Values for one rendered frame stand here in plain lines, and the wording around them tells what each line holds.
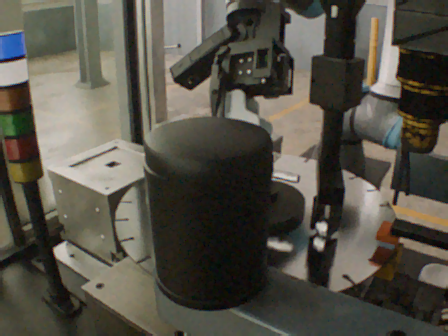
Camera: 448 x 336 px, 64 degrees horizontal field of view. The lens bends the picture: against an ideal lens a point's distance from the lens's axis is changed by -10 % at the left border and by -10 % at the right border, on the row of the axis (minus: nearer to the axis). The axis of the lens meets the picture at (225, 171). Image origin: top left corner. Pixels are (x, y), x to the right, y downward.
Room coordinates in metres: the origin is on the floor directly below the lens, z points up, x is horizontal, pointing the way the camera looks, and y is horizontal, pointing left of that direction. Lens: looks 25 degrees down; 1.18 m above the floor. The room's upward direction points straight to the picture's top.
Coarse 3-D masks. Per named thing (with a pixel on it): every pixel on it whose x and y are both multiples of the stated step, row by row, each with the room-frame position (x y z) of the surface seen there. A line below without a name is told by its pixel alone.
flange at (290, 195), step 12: (276, 180) 0.46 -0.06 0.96; (276, 192) 0.40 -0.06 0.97; (288, 192) 0.42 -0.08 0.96; (300, 192) 0.42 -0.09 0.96; (276, 204) 0.39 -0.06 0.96; (288, 204) 0.39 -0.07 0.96; (300, 204) 0.39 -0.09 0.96; (276, 216) 0.37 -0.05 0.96; (288, 216) 0.37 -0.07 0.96; (300, 216) 0.38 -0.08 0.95; (276, 228) 0.36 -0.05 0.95
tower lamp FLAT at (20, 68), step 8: (24, 56) 0.46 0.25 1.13; (0, 64) 0.42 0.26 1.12; (8, 64) 0.43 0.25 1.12; (16, 64) 0.43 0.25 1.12; (24, 64) 0.45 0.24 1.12; (0, 72) 0.42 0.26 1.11; (8, 72) 0.43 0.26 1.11; (16, 72) 0.43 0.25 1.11; (24, 72) 0.44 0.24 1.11; (0, 80) 0.43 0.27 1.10; (8, 80) 0.43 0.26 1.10; (16, 80) 0.43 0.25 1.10; (24, 80) 0.44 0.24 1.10
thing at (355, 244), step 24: (288, 168) 0.51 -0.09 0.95; (312, 168) 0.51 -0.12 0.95; (144, 192) 0.44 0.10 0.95; (312, 192) 0.44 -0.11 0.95; (360, 192) 0.44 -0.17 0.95; (120, 216) 0.38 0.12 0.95; (144, 216) 0.38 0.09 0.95; (360, 216) 0.38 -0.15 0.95; (384, 216) 0.38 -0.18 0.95; (120, 240) 0.33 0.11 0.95; (144, 240) 0.33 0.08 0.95; (288, 240) 0.33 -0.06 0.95; (312, 240) 0.33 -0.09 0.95; (336, 240) 0.33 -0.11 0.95; (360, 240) 0.33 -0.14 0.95; (144, 264) 0.29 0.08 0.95; (288, 264) 0.30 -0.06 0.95; (312, 264) 0.29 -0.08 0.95; (336, 264) 0.29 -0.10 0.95; (360, 264) 0.29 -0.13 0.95; (384, 264) 0.29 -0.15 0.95; (336, 288) 0.26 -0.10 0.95
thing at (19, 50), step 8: (8, 32) 0.46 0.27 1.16; (16, 32) 0.44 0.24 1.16; (0, 40) 0.43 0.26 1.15; (8, 40) 0.43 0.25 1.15; (16, 40) 0.44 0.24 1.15; (0, 48) 0.43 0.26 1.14; (8, 48) 0.43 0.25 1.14; (16, 48) 0.44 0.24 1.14; (24, 48) 0.45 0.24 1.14; (0, 56) 0.43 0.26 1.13; (8, 56) 0.43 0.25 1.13; (16, 56) 0.43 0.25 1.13
